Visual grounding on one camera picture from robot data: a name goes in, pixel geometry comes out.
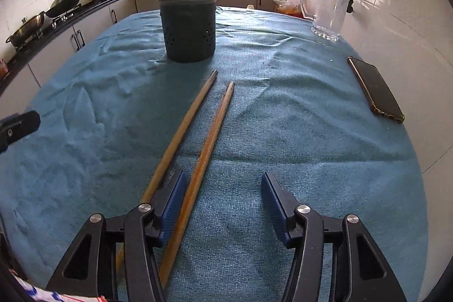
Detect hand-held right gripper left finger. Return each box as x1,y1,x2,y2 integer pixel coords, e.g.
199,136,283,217
46,169,188,302

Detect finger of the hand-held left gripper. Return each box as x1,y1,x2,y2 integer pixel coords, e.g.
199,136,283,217
0,110,41,155

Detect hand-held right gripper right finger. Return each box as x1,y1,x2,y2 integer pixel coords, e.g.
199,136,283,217
261,172,404,302

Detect wooden chopstick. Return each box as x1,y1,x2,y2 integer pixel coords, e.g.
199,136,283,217
115,69,219,265
157,81,236,290

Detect dark grey chopstick holder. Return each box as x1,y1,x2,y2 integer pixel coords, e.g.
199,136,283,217
157,0,220,63

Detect blue tablecloth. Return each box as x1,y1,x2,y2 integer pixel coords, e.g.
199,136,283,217
0,5,425,302

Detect steel pot with glass lid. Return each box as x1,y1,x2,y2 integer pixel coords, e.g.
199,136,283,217
5,10,47,47

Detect black gas stove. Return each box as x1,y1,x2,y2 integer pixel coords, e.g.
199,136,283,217
14,3,84,48

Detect black kitchen countertop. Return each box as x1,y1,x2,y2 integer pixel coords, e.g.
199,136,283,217
0,0,305,95

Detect black smartphone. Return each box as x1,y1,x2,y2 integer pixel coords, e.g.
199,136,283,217
347,56,405,124

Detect cream base cabinets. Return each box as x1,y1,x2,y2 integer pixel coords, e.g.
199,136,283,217
0,0,305,109

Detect person's patterned clothing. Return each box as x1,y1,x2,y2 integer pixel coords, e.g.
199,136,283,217
10,271,107,302

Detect clear glass mug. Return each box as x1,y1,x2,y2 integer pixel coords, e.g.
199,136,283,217
300,0,351,43

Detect orange plastic bag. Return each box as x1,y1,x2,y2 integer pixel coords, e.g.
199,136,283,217
274,0,305,18

